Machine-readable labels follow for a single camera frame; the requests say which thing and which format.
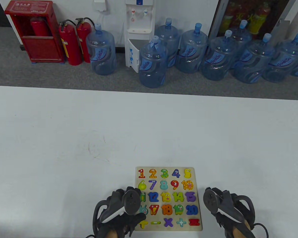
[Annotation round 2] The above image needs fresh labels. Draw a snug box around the large purple math block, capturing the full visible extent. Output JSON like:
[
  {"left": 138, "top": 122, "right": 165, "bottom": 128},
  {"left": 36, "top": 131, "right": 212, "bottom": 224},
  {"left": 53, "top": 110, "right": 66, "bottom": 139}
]
[{"left": 185, "top": 191, "right": 197, "bottom": 203}]

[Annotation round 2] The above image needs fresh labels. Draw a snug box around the person's left hand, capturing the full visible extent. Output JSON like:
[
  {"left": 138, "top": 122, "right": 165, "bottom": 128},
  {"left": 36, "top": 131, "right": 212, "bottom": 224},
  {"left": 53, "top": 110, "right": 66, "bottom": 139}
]
[{"left": 99, "top": 187, "right": 147, "bottom": 238}]

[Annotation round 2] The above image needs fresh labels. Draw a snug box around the large blue math block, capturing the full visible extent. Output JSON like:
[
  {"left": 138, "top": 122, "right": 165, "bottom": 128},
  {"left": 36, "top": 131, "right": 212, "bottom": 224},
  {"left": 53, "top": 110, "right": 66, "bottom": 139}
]
[{"left": 186, "top": 204, "right": 198, "bottom": 216}]

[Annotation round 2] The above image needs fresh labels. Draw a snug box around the orange math block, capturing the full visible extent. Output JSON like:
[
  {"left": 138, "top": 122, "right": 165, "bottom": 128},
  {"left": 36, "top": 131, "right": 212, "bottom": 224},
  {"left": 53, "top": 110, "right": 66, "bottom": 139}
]
[{"left": 161, "top": 204, "right": 174, "bottom": 216}]

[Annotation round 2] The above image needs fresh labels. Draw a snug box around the person's right hand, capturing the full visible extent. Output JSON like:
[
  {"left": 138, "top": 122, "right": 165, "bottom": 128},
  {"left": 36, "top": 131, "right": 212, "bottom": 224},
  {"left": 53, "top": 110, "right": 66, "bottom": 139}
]
[{"left": 204, "top": 187, "right": 256, "bottom": 238}]

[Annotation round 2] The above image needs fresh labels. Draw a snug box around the person's right forearm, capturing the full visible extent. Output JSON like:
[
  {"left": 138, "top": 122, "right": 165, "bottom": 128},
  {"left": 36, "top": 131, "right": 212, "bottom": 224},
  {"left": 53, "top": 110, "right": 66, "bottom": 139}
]
[{"left": 232, "top": 223, "right": 252, "bottom": 238}]

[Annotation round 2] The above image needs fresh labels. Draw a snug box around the red fire extinguisher cabinet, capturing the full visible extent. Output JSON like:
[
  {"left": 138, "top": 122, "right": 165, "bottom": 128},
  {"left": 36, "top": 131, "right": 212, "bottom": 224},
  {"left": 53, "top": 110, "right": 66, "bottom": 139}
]
[{"left": 4, "top": 0, "right": 65, "bottom": 63}]

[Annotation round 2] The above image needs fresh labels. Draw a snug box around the red fire extinguisher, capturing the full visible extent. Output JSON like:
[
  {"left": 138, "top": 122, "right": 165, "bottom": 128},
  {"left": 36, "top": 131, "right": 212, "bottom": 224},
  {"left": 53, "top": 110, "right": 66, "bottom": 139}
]
[
  {"left": 75, "top": 17, "right": 95, "bottom": 63},
  {"left": 31, "top": 17, "right": 50, "bottom": 37},
  {"left": 58, "top": 19, "right": 83, "bottom": 66}
]

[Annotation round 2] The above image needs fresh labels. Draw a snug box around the black glove cable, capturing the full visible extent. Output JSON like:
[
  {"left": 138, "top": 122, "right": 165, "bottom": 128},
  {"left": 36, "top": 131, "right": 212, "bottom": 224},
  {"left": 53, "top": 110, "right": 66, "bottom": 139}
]
[
  {"left": 236, "top": 195, "right": 269, "bottom": 238},
  {"left": 86, "top": 200, "right": 108, "bottom": 238}
]

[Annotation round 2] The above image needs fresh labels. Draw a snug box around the lime green math block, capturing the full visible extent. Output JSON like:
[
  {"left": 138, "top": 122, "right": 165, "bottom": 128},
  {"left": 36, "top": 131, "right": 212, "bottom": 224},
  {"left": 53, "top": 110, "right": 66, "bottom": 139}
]
[{"left": 173, "top": 191, "right": 186, "bottom": 203}]

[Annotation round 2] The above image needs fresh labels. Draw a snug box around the glass door fire hose cabinet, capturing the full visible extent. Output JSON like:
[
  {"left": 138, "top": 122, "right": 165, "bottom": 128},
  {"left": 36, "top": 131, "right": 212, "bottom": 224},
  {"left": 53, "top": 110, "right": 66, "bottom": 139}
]
[{"left": 209, "top": 0, "right": 298, "bottom": 47}]

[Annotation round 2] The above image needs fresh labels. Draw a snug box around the white water dispenser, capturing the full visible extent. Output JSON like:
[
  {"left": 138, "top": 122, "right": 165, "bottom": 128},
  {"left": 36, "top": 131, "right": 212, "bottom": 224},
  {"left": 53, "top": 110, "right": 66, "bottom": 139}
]
[{"left": 124, "top": 0, "right": 156, "bottom": 74}]

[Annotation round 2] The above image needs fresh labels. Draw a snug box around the wooden math block puzzle board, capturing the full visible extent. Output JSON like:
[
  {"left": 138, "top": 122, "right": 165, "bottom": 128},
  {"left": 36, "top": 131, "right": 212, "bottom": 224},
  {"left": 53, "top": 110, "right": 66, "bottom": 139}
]
[{"left": 135, "top": 167, "right": 203, "bottom": 231}]

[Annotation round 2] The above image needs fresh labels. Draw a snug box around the white wall socket box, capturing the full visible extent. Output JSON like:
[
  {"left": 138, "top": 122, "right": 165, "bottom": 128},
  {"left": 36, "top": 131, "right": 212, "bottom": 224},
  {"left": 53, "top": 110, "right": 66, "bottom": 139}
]
[{"left": 94, "top": 0, "right": 107, "bottom": 11}]

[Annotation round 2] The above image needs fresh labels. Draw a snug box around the row of blue water jugs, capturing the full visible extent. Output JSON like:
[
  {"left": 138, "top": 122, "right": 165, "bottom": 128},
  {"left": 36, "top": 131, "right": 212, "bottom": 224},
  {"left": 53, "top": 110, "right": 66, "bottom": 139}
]
[{"left": 85, "top": 18, "right": 298, "bottom": 89}]

